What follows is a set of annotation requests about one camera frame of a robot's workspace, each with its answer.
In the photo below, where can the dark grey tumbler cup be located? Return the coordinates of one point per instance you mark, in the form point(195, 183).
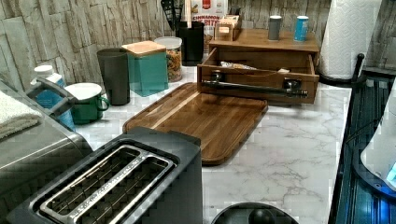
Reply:
point(113, 65)

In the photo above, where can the wooden cutting board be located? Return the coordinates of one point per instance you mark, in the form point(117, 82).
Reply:
point(222, 123)

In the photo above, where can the grey cylindrical shaker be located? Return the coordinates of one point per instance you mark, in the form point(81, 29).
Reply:
point(274, 27)

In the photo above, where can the black round lid with knob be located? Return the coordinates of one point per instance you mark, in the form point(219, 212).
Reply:
point(253, 213)

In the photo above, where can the cinnamon cereal box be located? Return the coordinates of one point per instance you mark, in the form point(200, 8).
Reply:
point(209, 12)

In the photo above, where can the folded white towel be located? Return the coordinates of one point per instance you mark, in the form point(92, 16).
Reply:
point(15, 116)

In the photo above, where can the teal canister with wooden lid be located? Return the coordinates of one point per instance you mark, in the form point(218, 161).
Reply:
point(147, 67)

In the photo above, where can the black spatula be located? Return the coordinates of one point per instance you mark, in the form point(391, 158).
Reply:
point(172, 10)

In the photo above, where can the blue cylindrical can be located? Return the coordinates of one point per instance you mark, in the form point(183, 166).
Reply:
point(301, 28)

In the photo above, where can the black paper towel holder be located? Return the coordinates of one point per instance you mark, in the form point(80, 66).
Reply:
point(345, 82)

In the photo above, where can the black two-slot toaster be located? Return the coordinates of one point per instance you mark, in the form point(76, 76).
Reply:
point(141, 177)

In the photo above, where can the wooden tea bag organizer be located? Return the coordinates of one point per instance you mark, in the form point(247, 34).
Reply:
point(228, 28)

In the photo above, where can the white paper towel roll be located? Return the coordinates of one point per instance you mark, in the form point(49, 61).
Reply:
point(348, 33)

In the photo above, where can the wooden utensil handle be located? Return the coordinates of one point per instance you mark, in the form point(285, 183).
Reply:
point(187, 13)

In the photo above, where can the open wooden drawer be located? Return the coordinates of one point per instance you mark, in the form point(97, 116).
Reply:
point(280, 85)

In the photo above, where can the black utensil holder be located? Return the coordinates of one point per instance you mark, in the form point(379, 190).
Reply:
point(192, 42)

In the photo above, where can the clear jar of cereal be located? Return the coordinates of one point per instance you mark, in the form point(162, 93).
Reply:
point(173, 55)

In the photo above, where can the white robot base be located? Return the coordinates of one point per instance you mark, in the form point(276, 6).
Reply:
point(375, 165)

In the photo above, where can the green mug with white lid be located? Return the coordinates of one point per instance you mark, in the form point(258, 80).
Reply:
point(90, 103)

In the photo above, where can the wooden drawer cabinet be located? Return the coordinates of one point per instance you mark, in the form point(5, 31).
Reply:
point(253, 47)

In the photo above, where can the snack bag in drawer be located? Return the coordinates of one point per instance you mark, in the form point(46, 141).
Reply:
point(237, 65)

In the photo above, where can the blue and white bottle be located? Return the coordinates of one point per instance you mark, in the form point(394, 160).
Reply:
point(48, 99)

